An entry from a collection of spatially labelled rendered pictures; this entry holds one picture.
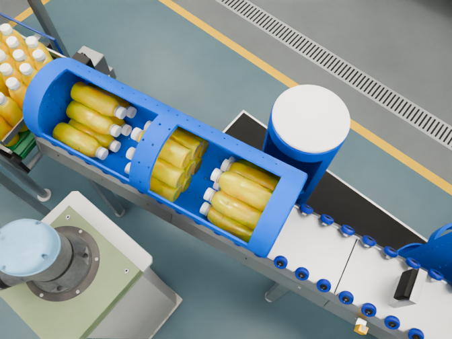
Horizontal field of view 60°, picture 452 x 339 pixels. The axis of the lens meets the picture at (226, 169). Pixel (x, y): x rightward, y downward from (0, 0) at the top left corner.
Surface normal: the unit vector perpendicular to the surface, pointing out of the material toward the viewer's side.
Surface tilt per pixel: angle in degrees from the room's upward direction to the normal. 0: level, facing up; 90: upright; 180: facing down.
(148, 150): 24
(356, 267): 0
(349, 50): 0
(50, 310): 1
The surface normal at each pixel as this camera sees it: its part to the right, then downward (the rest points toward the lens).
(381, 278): 0.02, -0.40
